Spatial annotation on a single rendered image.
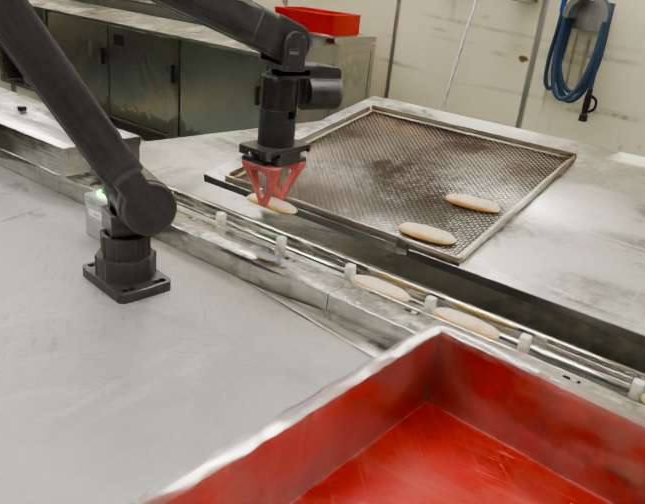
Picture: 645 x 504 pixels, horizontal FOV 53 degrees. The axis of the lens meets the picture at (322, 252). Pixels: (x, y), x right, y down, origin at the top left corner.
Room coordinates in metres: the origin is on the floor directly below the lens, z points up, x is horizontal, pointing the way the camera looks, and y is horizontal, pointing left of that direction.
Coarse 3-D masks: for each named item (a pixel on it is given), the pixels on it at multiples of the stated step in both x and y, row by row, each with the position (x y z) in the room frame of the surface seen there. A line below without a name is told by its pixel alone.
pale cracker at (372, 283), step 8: (352, 280) 0.88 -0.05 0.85; (360, 280) 0.87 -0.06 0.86; (368, 280) 0.87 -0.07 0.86; (376, 280) 0.88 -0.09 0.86; (376, 288) 0.85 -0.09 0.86; (384, 288) 0.85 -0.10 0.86; (392, 288) 0.85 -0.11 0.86; (400, 288) 0.86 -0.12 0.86; (392, 296) 0.84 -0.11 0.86; (400, 296) 0.84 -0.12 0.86; (408, 296) 0.84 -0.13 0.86
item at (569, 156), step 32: (384, 128) 1.47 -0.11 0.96; (416, 128) 1.47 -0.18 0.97; (448, 128) 1.46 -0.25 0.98; (448, 160) 1.29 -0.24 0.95; (480, 160) 1.29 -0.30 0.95; (512, 160) 1.30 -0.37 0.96; (544, 160) 1.29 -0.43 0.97; (448, 192) 1.15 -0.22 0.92; (480, 192) 1.15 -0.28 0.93; (352, 224) 1.01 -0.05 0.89; (480, 224) 1.03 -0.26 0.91; (448, 256) 0.91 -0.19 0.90
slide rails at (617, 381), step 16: (192, 208) 1.12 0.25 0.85; (240, 224) 1.06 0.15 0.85; (272, 240) 1.01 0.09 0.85; (304, 256) 0.96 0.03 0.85; (320, 256) 0.96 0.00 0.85; (512, 336) 0.77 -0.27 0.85; (544, 352) 0.73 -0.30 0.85; (560, 368) 0.70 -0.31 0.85; (576, 368) 0.70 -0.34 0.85; (592, 368) 0.71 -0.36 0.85; (624, 384) 0.68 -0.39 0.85
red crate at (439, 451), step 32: (416, 416) 0.61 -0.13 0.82; (448, 416) 0.61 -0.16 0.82; (384, 448) 0.55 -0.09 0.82; (416, 448) 0.55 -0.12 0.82; (448, 448) 0.56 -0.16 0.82; (480, 448) 0.56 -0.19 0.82; (512, 448) 0.57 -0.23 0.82; (352, 480) 0.49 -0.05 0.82; (384, 480) 0.50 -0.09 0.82; (416, 480) 0.50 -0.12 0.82; (448, 480) 0.51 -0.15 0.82; (480, 480) 0.51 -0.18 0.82; (512, 480) 0.52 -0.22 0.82; (544, 480) 0.52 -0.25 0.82
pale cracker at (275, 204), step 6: (252, 198) 1.00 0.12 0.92; (270, 198) 1.00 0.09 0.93; (276, 198) 1.00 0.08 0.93; (258, 204) 0.98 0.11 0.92; (270, 204) 0.97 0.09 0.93; (276, 204) 0.97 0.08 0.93; (282, 204) 0.97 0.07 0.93; (288, 204) 0.98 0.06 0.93; (276, 210) 0.96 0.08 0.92; (282, 210) 0.96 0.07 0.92; (288, 210) 0.96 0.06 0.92; (294, 210) 0.97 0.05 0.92
